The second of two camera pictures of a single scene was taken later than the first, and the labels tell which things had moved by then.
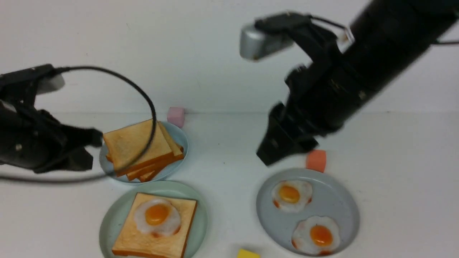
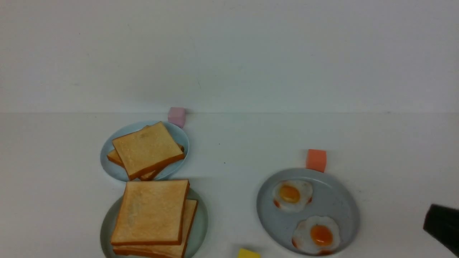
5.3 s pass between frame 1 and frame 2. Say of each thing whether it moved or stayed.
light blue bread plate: stayed
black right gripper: moved
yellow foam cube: stayed
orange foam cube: stayed
